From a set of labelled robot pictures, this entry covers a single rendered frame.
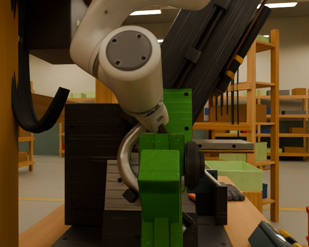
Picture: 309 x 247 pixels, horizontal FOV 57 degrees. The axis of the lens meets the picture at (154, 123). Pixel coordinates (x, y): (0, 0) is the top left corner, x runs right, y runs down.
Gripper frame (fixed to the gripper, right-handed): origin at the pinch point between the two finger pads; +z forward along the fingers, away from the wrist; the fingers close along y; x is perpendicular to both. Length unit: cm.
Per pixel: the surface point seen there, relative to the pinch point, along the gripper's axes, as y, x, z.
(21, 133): 347, 137, 561
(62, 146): 386, 127, 869
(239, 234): -34.4, 1.4, 14.9
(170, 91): 2.4, -10.1, 2.2
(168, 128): -4.2, -3.1, 2.7
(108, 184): -3.3, 16.6, 5.7
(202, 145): -11.8, -8.6, 14.5
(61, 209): 9, 38, 39
